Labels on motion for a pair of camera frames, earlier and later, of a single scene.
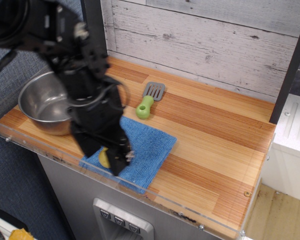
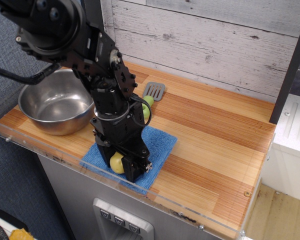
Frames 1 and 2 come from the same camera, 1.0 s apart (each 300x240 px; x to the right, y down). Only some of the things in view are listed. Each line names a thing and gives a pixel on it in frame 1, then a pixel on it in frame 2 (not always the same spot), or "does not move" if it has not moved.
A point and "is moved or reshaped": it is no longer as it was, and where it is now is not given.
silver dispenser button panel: (115, 223) does not move
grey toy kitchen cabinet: (76, 188) does not move
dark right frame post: (291, 64) does not move
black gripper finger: (119, 158) → (132, 170)
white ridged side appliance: (287, 169) does not move
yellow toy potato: (103, 158) is moved or reshaped
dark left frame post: (92, 15) does not move
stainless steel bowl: (44, 99) does not move
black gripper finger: (88, 143) → (107, 151)
